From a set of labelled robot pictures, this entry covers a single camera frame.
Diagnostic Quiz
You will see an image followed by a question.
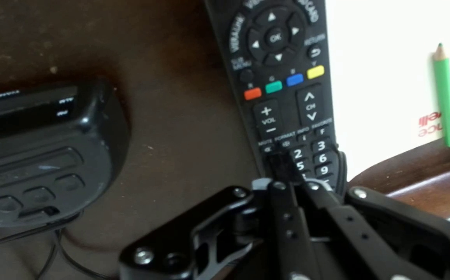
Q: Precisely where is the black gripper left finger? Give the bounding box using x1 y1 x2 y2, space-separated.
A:
117 147 312 280

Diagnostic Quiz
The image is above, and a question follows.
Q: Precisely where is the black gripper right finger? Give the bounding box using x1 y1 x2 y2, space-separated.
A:
301 175 450 280

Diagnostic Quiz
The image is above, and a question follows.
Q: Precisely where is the black remote with coloured buttons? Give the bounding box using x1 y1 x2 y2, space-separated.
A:
201 0 349 198

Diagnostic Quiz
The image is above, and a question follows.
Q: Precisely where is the green pencil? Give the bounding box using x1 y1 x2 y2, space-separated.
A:
430 43 450 150

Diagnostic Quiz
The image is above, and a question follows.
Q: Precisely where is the dark wooden nightstand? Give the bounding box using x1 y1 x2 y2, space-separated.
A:
0 0 450 280

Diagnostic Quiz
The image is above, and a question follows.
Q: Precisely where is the white book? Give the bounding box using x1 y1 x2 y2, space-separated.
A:
324 0 450 181

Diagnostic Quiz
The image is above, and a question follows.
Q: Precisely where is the black alarm clock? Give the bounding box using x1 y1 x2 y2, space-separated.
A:
0 77 133 246

